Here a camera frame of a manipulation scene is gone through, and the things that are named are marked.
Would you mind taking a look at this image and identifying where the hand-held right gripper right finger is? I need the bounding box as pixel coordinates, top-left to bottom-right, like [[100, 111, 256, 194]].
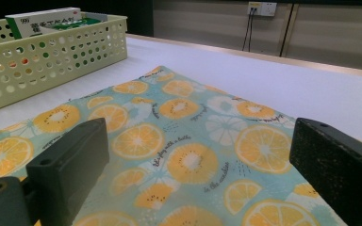
[[288, 117, 362, 226]]

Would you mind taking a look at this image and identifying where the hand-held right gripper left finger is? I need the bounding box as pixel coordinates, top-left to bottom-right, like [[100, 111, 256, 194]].
[[25, 117, 110, 226]]

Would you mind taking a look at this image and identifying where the cream perforated plastic basket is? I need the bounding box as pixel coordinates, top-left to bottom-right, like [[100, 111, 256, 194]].
[[0, 11, 129, 116]]

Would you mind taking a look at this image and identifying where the orange slice print cloth bag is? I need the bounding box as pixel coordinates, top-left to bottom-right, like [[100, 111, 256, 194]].
[[0, 65, 350, 226]]

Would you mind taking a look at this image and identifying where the square green white medicine box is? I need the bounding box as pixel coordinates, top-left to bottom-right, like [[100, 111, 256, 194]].
[[41, 17, 103, 32]]

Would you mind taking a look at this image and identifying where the long white green medicine box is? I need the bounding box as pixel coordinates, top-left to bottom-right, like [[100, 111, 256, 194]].
[[5, 7, 83, 40]]

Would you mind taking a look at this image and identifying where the black wall cable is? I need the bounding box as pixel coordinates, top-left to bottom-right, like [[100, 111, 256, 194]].
[[241, 8, 253, 52], [248, 8, 256, 53]]

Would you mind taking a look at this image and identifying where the white wall power socket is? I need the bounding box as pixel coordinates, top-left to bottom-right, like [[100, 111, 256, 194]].
[[247, 1, 278, 17]]

